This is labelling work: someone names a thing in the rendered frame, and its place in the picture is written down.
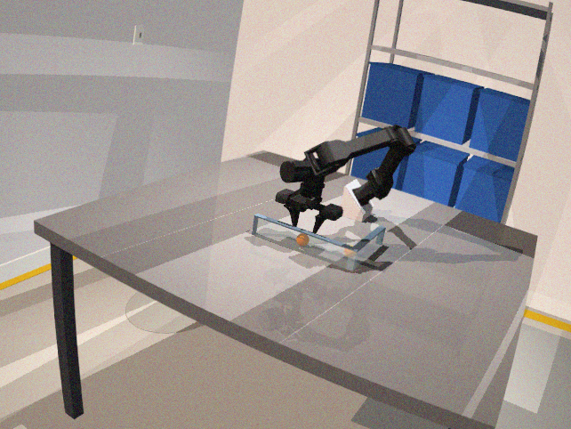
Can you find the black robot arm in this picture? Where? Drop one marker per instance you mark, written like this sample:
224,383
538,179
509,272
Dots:
335,154

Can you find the low clear l-shaped wall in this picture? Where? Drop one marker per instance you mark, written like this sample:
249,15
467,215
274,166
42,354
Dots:
316,248

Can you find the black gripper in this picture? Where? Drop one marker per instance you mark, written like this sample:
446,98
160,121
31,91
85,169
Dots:
331,212

